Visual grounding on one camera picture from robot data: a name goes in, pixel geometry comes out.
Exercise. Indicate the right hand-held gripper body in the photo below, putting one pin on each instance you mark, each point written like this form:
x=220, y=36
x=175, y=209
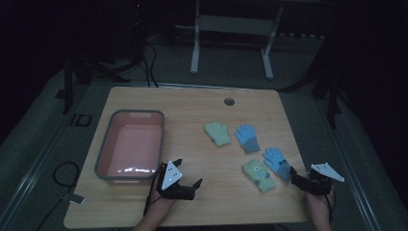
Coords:
x=320, y=179

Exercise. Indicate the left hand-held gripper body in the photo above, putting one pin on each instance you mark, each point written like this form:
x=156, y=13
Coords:
x=171, y=175

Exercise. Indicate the blue glove with dark patches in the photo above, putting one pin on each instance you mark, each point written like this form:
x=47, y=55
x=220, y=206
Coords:
x=275, y=160

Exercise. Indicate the light green glove with face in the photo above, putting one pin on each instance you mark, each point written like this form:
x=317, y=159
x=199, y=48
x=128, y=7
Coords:
x=259, y=176

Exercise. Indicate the plain light green glove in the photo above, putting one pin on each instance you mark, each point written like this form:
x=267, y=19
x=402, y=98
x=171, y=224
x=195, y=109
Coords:
x=218, y=134

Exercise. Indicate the pink basin with grey rim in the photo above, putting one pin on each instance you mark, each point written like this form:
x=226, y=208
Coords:
x=131, y=146

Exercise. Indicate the blue glove with grey cuff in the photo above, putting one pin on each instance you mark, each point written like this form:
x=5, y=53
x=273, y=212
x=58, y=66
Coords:
x=247, y=138

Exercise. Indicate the person's right hand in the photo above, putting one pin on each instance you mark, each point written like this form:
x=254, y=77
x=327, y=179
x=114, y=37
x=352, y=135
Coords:
x=317, y=202

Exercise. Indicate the person's left hand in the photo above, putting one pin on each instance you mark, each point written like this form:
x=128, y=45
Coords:
x=159, y=202

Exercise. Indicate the black stand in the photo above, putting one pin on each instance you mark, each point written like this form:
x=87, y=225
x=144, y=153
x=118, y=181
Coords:
x=68, y=89
x=333, y=102

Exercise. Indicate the white metal stand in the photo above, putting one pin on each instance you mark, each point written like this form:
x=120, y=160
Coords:
x=235, y=25

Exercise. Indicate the black floor bracket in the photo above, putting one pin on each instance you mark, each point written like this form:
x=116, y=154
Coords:
x=81, y=120

